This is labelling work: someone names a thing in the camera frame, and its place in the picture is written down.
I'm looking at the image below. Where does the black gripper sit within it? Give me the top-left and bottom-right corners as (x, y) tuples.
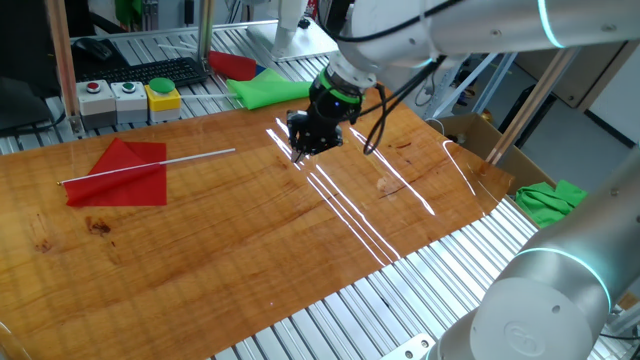
(286, 81), (362, 164)

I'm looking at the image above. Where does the red flag with white stick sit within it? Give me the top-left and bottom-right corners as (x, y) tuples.
(56, 137), (237, 209)

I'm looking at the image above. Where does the red and blue flag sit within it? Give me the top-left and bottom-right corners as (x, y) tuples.
(207, 49), (267, 82)

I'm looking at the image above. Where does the green cloth on rollers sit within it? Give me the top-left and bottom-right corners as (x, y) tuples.
(180, 67), (314, 111)

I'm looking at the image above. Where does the wood grain table mat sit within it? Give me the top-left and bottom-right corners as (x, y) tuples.
(0, 82), (516, 360)

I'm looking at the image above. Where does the yellow box green mushroom button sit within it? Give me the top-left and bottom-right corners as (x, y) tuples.
(144, 77), (182, 124)

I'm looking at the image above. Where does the brown cardboard box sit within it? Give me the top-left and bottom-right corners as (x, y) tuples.
(429, 112), (559, 201)

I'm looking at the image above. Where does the black keyboard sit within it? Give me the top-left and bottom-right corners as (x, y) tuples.
(74, 56), (210, 90)

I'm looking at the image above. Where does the grey box with green button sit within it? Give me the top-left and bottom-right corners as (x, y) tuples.
(109, 80), (150, 125)

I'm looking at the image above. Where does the grey box with red button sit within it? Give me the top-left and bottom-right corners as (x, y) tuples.
(75, 79), (118, 130)

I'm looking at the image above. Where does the hanging green cloth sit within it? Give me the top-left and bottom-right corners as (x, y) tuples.
(113, 0), (145, 29)

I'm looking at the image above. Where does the black computer mouse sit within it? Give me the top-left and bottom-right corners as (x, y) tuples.
(73, 37), (114, 62)

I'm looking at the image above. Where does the crumpled green cloth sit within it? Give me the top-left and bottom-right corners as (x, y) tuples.
(514, 178), (589, 229)

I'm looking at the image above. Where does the brown wooden cabinet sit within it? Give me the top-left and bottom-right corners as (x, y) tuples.
(514, 42), (640, 109)

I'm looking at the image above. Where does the black monitor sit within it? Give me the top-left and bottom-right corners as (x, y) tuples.
(0, 0), (69, 139)

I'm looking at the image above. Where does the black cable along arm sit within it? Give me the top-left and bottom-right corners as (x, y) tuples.
(319, 0), (466, 156)

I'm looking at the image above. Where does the white metal shelf frame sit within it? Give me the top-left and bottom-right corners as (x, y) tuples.
(414, 49), (519, 121)

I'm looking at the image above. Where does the upright aluminium post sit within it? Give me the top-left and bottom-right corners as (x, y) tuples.
(196, 0), (217, 71)

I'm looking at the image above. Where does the copper coloured frame post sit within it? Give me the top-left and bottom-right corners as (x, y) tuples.
(485, 47), (584, 166)
(44, 0), (85, 137)

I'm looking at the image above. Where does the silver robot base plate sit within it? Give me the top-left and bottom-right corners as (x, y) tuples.
(379, 333), (437, 360)

